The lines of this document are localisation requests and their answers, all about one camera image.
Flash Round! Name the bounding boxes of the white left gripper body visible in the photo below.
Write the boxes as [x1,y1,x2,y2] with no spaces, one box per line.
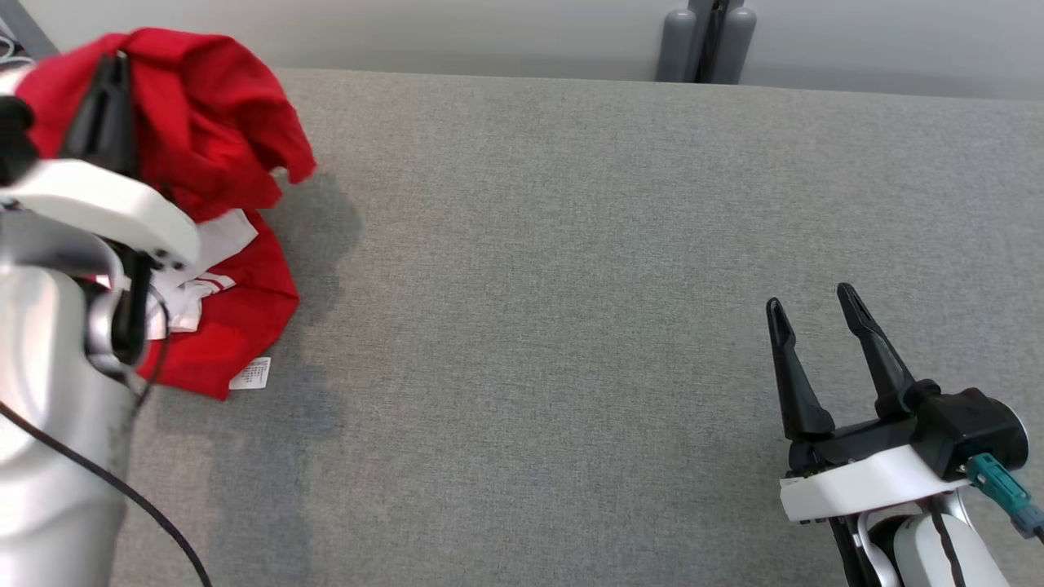
[0,159,201,368]

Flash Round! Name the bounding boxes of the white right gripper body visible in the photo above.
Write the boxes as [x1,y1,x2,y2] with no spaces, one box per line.
[779,416,971,523]

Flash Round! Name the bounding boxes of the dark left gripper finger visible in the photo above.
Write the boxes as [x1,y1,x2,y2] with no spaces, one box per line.
[117,53,138,177]
[61,55,119,168]

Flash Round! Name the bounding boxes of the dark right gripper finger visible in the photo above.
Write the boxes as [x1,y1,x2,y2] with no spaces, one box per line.
[836,283,919,418]
[765,298,835,443]

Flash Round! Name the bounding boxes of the red Bulls 23 jersey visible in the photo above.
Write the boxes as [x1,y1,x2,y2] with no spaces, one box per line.
[98,208,301,402]

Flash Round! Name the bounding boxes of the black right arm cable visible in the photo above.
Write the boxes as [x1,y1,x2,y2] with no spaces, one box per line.
[928,501,967,587]

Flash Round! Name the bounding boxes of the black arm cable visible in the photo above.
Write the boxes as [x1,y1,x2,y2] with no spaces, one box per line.
[0,399,213,587]
[928,501,967,587]

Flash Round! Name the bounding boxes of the teal right camera connector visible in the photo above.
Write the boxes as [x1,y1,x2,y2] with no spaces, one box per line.
[967,453,1044,541]

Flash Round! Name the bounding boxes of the thin black left gripper cable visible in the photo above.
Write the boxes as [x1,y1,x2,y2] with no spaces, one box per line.
[130,273,170,417]

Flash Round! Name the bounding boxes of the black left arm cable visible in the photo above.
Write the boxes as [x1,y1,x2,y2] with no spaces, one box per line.
[0,399,213,587]

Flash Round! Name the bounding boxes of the grey partition post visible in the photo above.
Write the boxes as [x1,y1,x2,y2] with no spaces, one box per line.
[655,0,758,85]

